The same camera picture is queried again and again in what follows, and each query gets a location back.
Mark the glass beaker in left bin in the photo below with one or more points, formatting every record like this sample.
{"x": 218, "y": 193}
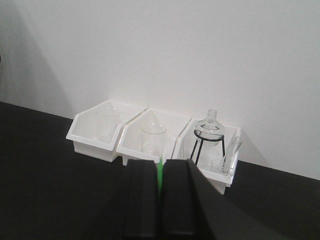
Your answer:
{"x": 107, "y": 123}

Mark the white storage bin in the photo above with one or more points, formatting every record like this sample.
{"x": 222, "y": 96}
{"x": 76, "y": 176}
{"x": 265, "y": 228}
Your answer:
{"x": 130, "y": 140}
{"x": 83, "y": 130}
{"x": 209, "y": 163}

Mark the glass beaker in bin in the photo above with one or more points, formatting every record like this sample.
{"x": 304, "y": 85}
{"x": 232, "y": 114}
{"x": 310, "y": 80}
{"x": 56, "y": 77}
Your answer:
{"x": 152, "y": 140}
{"x": 107, "y": 123}

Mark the round glass flask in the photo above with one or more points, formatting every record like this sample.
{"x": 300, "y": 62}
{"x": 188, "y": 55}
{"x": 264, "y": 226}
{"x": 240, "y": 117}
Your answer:
{"x": 210, "y": 128}

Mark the left white storage bin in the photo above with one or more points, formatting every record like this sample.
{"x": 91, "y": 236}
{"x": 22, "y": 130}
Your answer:
{"x": 83, "y": 130}

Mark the glass beaker in middle bin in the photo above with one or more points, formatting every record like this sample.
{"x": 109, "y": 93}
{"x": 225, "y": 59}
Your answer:
{"x": 152, "y": 140}

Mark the green plastic spoon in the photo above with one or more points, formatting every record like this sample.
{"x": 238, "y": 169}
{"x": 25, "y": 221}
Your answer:
{"x": 160, "y": 176}

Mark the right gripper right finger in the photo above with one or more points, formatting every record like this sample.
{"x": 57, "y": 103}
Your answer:
{"x": 190, "y": 206}

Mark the middle white storage bin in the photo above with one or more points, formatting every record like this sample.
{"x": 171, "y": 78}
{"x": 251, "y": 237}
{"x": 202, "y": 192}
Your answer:
{"x": 130, "y": 140}

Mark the black wire tripod stand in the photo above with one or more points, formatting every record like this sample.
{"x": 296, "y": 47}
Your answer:
{"x": 200, "y": 145}

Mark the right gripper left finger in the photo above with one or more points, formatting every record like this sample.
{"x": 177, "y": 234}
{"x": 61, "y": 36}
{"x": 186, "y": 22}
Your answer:
{"x": 142, "y": 208}

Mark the right white storage bin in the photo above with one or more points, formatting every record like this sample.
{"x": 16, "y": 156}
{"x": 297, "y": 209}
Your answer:
{"x": 209, "y": 163}

